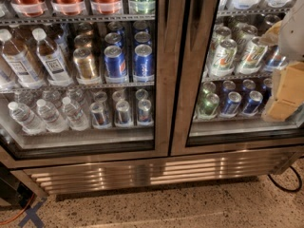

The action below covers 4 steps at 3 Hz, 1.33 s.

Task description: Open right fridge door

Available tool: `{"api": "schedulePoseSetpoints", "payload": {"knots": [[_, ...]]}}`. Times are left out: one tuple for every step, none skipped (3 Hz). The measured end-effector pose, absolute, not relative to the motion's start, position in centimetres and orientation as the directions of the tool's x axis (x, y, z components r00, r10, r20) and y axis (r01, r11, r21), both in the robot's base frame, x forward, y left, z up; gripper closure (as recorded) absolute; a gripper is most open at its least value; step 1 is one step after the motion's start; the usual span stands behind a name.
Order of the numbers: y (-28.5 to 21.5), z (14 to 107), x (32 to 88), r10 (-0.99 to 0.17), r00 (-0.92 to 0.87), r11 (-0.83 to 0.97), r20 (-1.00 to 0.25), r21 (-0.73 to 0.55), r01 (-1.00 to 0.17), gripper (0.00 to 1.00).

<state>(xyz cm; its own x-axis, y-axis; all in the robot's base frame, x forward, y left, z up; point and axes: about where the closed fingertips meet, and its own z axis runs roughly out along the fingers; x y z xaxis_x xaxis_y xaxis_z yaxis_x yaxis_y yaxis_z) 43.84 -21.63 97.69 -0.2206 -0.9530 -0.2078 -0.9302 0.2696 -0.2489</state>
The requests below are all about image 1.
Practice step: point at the right lower blue can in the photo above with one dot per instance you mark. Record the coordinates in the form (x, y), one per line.
(252, 103)

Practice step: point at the left red bull can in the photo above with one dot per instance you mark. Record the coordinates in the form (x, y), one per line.
(100, 115)

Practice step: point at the red bull can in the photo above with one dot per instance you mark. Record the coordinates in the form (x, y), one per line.
(123, 114)
(100, 115)
(144, 112)

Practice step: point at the blue pepsi can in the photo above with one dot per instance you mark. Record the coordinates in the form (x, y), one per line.
(143, 63)
(115, 66)

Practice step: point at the blue tape cross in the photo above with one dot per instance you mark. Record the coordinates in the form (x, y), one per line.
(31, 215)

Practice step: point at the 7up can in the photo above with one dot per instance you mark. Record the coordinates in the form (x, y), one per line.
(251, 56)
(222, 63)

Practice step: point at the glass fridge door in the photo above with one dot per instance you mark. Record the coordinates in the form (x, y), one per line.
(208, 22)
(124, 29)

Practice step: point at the water bottle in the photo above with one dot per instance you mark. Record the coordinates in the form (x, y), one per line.
(78, 120)
(51, 116)
(29, 121)

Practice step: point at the right 7up can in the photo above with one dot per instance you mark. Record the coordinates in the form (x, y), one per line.
(251, 56)

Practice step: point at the stainless steel display fridge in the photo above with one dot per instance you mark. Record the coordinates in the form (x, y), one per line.
(89, 177)

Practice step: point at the front left tea bottle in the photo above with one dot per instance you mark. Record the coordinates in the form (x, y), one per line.
(21, 60)

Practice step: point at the right water bottle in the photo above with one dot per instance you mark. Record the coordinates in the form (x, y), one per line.
(78, 120)

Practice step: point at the middle water bottle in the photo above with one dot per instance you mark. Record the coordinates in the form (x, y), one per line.
(51, 116)

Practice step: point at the left lower blue can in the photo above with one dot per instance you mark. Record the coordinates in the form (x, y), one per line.
(231, 105)

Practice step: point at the middle red bull can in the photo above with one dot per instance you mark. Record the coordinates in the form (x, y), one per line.
(123, 114)

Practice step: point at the tea bottle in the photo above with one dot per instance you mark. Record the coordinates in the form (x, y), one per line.
(21, 60)
(52, 58)

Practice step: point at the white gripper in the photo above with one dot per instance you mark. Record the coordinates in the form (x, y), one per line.
(293, 35)

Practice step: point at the right red bull can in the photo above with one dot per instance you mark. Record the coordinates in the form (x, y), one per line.
(144, 112)

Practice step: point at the left water bottle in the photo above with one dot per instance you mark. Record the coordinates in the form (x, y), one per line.
(29, 121)

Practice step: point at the left 7up can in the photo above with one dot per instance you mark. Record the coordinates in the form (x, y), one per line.
(222, 63)

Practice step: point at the front right tea bottle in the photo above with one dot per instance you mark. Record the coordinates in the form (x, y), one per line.
(52, 58)

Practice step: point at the gold can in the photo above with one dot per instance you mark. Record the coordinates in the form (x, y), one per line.
(87, 69)

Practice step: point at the left blue pepsi can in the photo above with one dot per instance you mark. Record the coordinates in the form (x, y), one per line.
(115, 66)

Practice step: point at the right blue pepsi can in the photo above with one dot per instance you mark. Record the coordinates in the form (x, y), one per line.
(143, 63)

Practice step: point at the green can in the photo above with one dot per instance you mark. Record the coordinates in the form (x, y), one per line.
(207, 108)

